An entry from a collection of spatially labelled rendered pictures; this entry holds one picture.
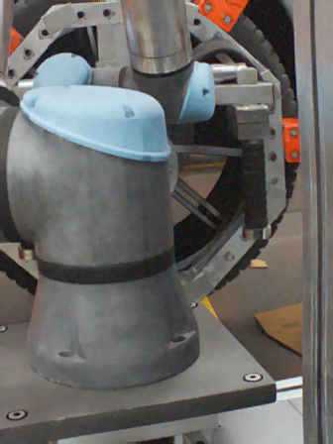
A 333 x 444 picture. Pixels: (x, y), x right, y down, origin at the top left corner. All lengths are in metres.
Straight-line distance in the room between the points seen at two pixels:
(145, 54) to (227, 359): 0.42
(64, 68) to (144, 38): 0.12
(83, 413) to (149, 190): 0.18
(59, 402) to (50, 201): 0.16
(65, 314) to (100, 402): 0.08
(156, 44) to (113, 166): 0.37
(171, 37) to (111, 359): 0.44
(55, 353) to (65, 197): 0.13
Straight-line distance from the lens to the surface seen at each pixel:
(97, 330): 0.70
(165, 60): 1.03
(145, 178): 0.69
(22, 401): 0.71
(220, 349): 0.78
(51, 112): 0.68
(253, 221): 1.35
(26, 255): 1.32
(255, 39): 1.62
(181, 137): 1.86
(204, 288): 1.59
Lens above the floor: 1.12
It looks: 14 degrees down
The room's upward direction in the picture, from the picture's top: 4 degrees counter-clockwise
